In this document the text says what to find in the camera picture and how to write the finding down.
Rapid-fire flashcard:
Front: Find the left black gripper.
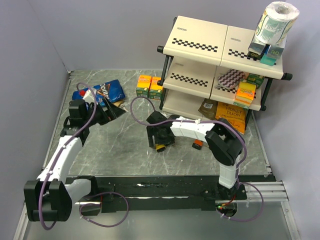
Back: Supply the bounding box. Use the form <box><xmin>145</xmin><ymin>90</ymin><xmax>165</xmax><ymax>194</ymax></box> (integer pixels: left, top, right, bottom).
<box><xmin>83</xmin><ymin>96</ymin><xmax>125</xmax><ymax>127</ymax></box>

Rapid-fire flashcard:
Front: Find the yellow padlock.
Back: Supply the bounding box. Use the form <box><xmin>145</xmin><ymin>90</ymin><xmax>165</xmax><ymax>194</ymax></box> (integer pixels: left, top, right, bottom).
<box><xmin>155</xmin><ymin>144</ymin><xmax>166</xmax><ymax>153</ymax></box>

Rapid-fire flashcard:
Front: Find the orange padlock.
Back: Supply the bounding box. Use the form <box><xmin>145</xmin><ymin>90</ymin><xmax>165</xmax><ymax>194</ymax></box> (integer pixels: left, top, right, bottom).
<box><xmin>192</xmin><ymin>139</ymin><xmax>203</xmax><ymax>150</ymax></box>

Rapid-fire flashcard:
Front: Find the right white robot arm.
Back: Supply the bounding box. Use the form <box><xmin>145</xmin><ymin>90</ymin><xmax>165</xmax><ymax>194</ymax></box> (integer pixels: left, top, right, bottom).
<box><xmin>146</xmin><ymin>110</ymin><xmax>247</xmax><ymax>199</ymax></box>

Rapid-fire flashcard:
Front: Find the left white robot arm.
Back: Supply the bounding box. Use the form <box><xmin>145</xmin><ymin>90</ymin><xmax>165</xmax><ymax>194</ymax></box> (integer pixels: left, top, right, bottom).
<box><xmin>23</xmin><ymin>99</ymin><xmax>125</xmax><ymax>223</ymax></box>

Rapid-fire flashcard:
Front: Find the blue Doritos bag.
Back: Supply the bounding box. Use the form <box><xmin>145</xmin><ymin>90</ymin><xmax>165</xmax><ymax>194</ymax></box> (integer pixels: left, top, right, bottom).
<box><xmin>72</xmin><ymin>79</ymin><xmax>126</xmax><ymax>107</ymax></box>

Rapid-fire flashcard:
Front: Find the left orange green box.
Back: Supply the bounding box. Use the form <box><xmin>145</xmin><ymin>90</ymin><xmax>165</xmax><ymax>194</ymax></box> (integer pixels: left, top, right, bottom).
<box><xmin>136</xmin><ymin>75</ymin><xmax>152</xmax><ymax>98</ymax></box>

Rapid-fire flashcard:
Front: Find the orange green box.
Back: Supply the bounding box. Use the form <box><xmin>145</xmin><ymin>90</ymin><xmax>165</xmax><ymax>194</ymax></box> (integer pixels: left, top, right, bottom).
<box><xmin>136</xmin><ymin>75</ymin><xmax>152</xmax><ymax>98</ymax></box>
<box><xmin>149</xmin><ymin>76</ymin><xmax>163</xmax><ymax>100</ymax></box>

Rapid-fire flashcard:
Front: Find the right orange green box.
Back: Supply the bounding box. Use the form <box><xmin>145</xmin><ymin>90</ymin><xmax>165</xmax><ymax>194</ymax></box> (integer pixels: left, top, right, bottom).
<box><xmin>149</xmin><ymin>76</ymin><xmax>163</xmax><ymax>100</ymax></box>

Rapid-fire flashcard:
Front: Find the brown snack pouch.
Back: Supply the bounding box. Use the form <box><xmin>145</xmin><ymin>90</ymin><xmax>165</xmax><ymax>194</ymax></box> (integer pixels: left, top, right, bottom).
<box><xmin>198</xmin><ymin>98</ymin><xmax>218</xmax><ymax>120</ymax></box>

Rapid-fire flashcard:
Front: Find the orange Honey Dijon bag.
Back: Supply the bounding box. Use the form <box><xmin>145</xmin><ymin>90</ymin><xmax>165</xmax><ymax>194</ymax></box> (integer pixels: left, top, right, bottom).
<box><xmin>215</xmin><ymin>102</ymin><xmax>247</xmax><ymax>135</ymax></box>

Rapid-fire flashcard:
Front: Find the beige tiered shelf rack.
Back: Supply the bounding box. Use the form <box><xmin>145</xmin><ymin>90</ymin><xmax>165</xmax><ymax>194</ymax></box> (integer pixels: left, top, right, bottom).
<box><xmin>157</xmin><ymin>16</ymin><xmax>293</xmax><ymax>117</ymax></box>

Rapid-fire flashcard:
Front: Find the patterned oven mitt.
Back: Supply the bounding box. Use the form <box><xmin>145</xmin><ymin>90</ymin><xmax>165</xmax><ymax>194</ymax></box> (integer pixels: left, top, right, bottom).
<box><xmin>214</xmin><ymin>69</ymin><xmax>246</xmax><ymax>90</ymax></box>

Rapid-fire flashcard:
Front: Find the orange yellow sponge pack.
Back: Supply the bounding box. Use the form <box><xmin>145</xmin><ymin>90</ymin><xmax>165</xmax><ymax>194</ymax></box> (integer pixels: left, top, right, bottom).
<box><xmin>233</xmin><ymin>81</ymin><xmax>256</xmax><ymax>109</ymax></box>

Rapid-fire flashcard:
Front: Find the green box on shelf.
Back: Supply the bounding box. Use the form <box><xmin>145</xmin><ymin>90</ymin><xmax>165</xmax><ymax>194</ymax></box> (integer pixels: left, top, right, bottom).
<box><xmin>246</xmin><ymin>73</ymin><xmax>265</xmax><ymax>89</ymax></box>

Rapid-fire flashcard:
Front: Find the toilet paper roll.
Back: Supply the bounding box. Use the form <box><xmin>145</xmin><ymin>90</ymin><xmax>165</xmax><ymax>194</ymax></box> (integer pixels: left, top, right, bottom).
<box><xmin>255</xmin><ymin>1</ymin><xmax>300</xmax><ymax>45</ymax></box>

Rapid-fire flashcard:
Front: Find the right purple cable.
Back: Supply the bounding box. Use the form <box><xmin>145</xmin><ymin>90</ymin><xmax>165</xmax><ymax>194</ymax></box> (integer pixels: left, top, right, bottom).
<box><xmin>129</xmin><ymin>96</ymin><xmax>265</xmax><ymax>223</ymax></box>

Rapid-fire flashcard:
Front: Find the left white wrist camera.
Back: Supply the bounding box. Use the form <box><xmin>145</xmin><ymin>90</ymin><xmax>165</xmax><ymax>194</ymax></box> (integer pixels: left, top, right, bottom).
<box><xmin>79</xmin><ymin>88</ymin><xmax>97</xmax><ymax>104</ymax></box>

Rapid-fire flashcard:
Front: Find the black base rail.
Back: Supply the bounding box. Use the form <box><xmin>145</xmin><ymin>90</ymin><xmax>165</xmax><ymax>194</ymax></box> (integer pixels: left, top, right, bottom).
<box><xmin>66</xmin><ymin>174</ymin><xmax>247</xmax><ymax>217</ymax></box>

